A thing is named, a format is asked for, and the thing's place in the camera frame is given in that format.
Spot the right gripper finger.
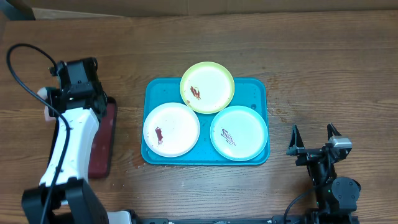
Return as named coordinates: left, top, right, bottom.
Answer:
left=286, top=124, right=304, bottom=156
left=327, top=123, right=341, bottom=140

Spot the white plate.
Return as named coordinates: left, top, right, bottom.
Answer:
left=143, top=103, right=200, bottom=157

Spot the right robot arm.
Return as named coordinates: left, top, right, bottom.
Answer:
left=283, top=123, right=361, bottom=223

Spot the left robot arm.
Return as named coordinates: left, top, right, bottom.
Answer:
left=22, top=58, right=134, bottom=223

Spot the blue plastic tray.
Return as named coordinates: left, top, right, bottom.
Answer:
left=141, top=78, right=271, bottom=166

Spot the black tray with red water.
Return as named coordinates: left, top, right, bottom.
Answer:
left=56, top=98, right=118, bottom=185

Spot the light blue rimmed plate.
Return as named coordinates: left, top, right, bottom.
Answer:
left=210, top=106, right=268, bottom=162

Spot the green rimmed plate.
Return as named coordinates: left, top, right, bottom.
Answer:
left=180, top=62, right=235, bottom=114

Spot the cardboard box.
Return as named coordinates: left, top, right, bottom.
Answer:
left=7, top=0, right=397, bottom=19

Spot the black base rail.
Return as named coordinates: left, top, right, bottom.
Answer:
left=130, top=214, right=360, bottom=224

